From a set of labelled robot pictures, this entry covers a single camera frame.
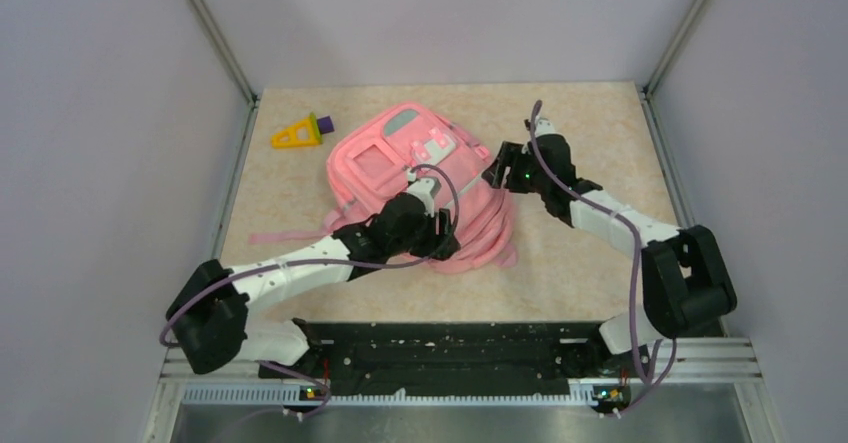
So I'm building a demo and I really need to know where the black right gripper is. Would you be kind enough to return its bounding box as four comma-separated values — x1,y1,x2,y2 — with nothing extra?
483,141,550,195

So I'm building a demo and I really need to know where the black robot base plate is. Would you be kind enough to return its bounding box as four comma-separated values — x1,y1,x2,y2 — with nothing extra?
293,322,636,398

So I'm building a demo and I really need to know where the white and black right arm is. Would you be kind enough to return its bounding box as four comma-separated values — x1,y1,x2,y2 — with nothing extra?
482,133,738,375

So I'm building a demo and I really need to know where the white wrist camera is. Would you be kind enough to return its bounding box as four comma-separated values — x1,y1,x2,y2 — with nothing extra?
404,169,442,217
524,116,561,141

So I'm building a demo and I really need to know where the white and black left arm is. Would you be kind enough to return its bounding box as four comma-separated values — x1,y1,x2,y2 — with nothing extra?
163,192,460,377

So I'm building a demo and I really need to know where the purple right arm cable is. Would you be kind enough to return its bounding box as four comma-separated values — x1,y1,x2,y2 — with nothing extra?
527,100,680,418

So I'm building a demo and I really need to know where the yellow and purple toy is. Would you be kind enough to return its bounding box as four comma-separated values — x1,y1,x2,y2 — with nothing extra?
270,112,335,149

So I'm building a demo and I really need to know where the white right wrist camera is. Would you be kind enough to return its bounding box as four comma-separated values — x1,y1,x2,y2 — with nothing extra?
524,116,561,141

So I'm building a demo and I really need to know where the aluminium frame rail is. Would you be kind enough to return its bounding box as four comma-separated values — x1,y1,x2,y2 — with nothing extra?
143,338,786,442

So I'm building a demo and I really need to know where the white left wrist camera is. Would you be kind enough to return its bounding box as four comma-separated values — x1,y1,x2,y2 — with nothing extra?
404,169,442,217

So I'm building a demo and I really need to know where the pink student backpack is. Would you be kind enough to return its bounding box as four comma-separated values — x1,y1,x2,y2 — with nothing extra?
248,102,518,274

